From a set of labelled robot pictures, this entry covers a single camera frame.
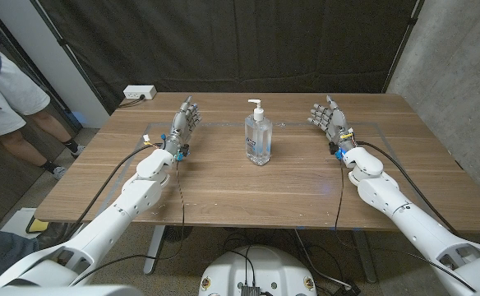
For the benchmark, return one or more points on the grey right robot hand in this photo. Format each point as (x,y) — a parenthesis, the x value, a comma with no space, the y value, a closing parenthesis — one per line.
(338,123)

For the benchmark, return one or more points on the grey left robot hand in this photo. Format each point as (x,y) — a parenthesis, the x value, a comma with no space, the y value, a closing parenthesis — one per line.
(180,127)

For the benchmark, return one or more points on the clear plastic pump dispenser bottle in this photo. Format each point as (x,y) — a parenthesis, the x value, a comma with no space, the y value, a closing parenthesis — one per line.
(258,140)

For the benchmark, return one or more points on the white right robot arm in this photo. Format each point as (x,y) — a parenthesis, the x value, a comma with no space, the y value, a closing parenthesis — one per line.
(388,197)

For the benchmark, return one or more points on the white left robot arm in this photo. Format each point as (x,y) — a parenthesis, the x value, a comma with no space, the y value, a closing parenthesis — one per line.
(137,197)

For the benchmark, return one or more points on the white power strip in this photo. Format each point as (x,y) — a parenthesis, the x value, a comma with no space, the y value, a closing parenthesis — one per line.
(139,91)

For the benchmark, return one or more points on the black backdrop curtain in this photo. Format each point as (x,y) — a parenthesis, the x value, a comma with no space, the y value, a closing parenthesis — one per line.
(232,45)

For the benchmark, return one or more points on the black backdrop stand pole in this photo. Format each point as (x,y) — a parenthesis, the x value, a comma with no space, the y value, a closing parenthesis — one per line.
(77,66)
(402,45)

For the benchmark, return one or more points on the blue floor object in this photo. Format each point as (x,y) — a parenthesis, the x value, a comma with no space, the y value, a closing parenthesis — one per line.
(78,118)

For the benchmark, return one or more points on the black round fan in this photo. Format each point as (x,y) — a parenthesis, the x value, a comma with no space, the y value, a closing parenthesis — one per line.
(178,233)

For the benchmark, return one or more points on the grey table leg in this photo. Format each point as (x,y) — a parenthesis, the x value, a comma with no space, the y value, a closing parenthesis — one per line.
(365,255)
(154,248)

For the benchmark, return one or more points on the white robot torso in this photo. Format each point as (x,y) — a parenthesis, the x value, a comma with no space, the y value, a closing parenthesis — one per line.
(264,267)

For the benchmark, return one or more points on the black floor power adapter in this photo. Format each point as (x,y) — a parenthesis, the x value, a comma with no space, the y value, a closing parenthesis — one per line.
(347,289)

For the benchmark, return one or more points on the yellow flat object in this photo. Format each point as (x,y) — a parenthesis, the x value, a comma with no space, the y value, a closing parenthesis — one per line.
(38,225)

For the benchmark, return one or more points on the person in white shorts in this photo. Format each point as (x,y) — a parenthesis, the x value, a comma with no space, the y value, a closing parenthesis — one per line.
(10,98)

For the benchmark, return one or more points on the black torso electronics box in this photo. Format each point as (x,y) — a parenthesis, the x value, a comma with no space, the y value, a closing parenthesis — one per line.
(250,290)

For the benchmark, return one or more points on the white flat board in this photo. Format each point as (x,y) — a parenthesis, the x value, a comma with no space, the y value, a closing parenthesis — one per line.
(16,222)

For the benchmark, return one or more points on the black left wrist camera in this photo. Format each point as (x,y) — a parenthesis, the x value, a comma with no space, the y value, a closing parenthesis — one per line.
(184,150)

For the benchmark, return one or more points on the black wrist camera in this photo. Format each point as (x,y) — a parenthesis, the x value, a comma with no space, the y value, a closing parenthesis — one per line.
(184,150)
(333,149)

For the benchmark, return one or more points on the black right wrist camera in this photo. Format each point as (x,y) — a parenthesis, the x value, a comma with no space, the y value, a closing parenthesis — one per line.
(333,149)

